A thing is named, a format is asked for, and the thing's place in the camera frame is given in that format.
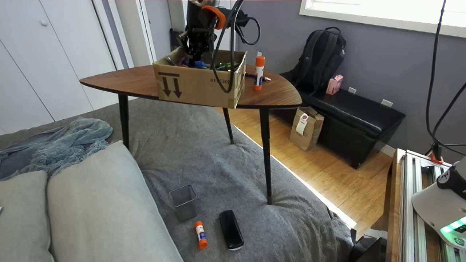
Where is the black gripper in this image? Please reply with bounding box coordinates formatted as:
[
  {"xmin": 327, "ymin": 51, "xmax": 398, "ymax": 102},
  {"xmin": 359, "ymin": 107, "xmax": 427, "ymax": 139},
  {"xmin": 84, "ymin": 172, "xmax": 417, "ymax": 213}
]
[{"xmin": 177, "ymin": 28, "xmax": 215, "ymax": 63}]

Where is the blue marker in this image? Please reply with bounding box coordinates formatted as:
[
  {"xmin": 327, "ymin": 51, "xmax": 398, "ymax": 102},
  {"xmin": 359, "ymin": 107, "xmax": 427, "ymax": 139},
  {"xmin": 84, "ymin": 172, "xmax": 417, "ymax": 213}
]
[{"xmin": 193, "ymin": 60, "xmax": 205, "ymax": 69}]

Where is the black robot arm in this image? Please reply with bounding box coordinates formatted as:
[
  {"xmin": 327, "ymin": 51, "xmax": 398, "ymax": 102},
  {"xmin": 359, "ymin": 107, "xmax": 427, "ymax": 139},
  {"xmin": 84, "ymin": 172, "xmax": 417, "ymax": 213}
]
[{"xmin": 177, "ymin": 0, "xmax": 248, "ymax": 65}]

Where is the cardboard box of pens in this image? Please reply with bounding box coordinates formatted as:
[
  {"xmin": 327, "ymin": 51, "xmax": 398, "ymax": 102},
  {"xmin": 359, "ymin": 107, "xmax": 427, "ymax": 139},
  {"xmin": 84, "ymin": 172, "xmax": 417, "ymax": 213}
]
[{"xmin": 152, "ymin": 49, "xmax": 245, "ymax": 108}]

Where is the orange-capped glue stick on table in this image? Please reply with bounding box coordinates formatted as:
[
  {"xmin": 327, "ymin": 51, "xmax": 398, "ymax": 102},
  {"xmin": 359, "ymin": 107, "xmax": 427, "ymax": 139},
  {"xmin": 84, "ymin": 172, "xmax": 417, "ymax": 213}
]
[{"xmin": 253, "ymin": 51, "xmax": 266, "ymax": 92}]

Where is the wooden leaf-shaped side table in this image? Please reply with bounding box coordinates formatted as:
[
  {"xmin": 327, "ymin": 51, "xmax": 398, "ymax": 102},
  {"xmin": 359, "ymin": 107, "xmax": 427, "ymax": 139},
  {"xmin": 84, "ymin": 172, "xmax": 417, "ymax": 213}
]
[{"xmin": 79, "ymin": 66, "xmax": 301, "ymax": 203}]

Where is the black backpack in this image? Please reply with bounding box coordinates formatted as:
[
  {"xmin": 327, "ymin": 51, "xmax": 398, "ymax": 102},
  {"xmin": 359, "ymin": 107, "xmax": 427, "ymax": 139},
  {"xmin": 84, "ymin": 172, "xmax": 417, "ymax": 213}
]
[{"xmin": 282, "ymin": 27, "xmax": 346, "ymax": 95}]

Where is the brown paper bag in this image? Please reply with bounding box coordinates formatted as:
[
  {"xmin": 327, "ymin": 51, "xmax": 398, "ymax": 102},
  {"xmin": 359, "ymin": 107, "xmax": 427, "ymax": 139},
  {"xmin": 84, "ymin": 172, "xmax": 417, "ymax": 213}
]
[{"xmin": 289, "ymin": 107, "xmax": 324, "ymax": 152}]

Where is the pink small carton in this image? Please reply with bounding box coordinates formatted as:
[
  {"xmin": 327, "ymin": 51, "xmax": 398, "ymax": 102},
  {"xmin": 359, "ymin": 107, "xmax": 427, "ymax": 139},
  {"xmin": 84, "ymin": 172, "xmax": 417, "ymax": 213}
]
[{"xmin": 325, "ymin": 75, "xmax": 343, "ymax": 95}]

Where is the grey mesh pencil cup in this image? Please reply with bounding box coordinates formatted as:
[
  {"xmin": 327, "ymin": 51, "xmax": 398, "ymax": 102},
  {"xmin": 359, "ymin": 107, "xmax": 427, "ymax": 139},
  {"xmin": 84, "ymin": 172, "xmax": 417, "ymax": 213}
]
[{"xmin": 168, "ymin": 185, "xmax": 196, "ymax": 223}]

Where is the grey shaggy rug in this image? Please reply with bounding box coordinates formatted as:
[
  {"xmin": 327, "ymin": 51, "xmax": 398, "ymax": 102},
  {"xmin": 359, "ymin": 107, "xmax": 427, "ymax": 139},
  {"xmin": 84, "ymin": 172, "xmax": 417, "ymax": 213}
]
[{"xmin": 1, "ymin": 101, "xmax": 353, "ymax": 262}]

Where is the black leather ottoman bench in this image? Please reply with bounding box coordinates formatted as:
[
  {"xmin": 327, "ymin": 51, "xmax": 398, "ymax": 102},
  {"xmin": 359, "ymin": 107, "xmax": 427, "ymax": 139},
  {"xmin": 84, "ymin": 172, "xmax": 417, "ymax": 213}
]
[{"xmin": 301, "ymin": 91, "xmax": 404, "ymax": 169}]

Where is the orange glue stick on rug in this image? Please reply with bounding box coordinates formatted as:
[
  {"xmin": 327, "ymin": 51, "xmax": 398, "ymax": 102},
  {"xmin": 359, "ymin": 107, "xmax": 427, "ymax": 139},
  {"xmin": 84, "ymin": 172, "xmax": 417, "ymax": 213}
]
[{"xmin": 193, "ymin": 220, "xmax": 208, "ymax": 251}]

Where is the blue-grey throw blanket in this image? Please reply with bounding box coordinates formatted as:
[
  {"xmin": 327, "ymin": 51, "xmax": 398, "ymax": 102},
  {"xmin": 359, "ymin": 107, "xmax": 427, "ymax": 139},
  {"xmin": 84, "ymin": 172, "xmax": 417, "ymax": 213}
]
[{"xmin": 0, "ymin": 117, "xmax": 113, "ymax": 181}]

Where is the black remote-like case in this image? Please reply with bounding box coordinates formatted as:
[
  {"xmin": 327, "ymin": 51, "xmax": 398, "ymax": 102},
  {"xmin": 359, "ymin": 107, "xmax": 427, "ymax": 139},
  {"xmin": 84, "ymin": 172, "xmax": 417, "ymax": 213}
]
[{"xmin": 218, "ymin": 210, "xmax": 242, "ymax": 251}]

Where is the grey sofa cushion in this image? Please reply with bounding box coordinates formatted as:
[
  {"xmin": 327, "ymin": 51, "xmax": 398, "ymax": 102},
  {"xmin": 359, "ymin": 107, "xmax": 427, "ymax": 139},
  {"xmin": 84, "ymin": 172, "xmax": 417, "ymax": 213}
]
[{"xmin": 0, "ymin": 143, "xmax": 181, "ymax": 262}]

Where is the black hanging cable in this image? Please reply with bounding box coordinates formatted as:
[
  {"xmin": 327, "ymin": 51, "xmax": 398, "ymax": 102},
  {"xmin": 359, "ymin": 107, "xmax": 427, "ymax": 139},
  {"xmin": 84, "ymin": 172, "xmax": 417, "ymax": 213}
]
[{"xmin": 425, "ymin": 0, "xmax": 466, "ymax": 158}]

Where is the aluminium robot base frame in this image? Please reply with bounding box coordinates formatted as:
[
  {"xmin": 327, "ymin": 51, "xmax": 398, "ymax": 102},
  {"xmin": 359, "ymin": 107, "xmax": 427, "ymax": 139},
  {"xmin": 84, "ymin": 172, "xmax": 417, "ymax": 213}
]
[{"xmin": 385, "ymin": 150, "xmax": 466, "ymax": 262}]

